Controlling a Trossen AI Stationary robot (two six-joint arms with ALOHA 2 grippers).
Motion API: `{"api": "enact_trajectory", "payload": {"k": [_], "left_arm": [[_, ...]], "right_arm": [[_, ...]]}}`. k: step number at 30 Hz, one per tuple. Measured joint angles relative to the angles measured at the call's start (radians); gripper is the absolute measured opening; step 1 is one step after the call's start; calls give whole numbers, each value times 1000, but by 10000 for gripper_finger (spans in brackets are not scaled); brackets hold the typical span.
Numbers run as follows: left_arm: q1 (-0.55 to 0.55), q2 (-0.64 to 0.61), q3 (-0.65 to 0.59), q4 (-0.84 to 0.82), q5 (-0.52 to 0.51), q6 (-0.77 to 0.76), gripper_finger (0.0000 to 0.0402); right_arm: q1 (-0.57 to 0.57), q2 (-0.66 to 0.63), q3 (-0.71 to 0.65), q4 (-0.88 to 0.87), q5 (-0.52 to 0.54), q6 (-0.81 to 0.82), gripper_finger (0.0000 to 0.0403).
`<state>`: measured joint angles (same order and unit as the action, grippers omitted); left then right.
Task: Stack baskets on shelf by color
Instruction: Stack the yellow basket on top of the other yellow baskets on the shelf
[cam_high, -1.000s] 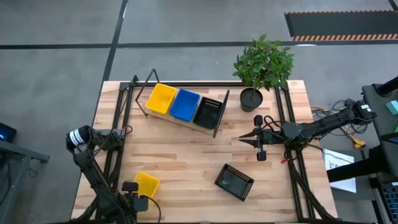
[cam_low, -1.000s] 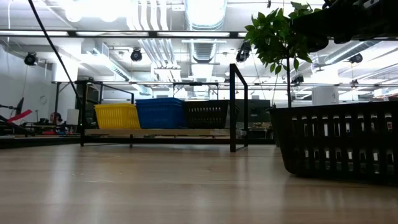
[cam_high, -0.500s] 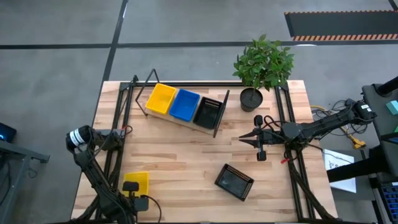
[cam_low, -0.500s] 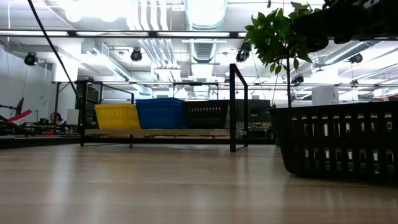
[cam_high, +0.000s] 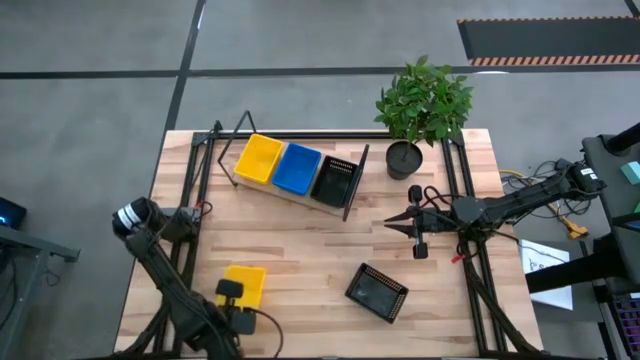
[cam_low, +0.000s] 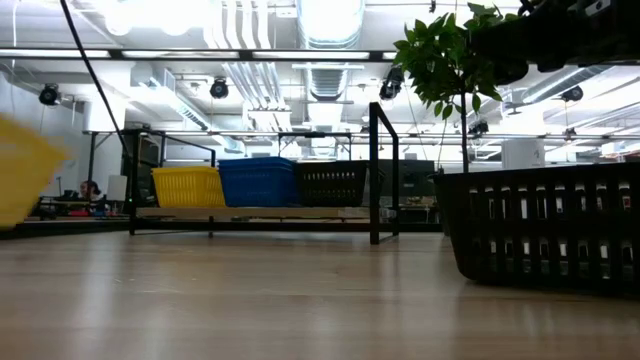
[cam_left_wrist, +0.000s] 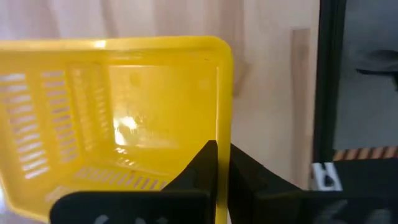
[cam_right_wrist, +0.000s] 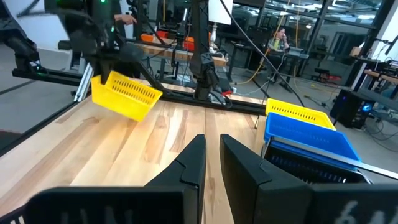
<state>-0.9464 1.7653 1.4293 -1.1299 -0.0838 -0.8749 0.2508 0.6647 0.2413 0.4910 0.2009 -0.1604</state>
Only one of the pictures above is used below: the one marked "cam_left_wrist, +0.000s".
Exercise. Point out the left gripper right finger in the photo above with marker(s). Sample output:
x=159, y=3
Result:
x=248, y=186

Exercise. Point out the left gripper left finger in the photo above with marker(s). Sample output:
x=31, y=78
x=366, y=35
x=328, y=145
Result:
x=199, y=174

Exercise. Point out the yellow slotted plastic basket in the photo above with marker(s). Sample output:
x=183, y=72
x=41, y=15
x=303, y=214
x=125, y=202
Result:
x=155, y=93

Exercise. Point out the orange black striped tape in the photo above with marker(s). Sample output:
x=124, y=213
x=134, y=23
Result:
x=367, y=153

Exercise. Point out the white corner bracket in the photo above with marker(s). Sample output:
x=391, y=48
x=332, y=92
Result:
x=317, y=174

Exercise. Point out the black frame block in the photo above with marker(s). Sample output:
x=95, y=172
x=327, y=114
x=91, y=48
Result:
x=370, y=174

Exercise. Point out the black frame rail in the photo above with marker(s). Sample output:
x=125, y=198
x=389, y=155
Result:
x=329, y=77

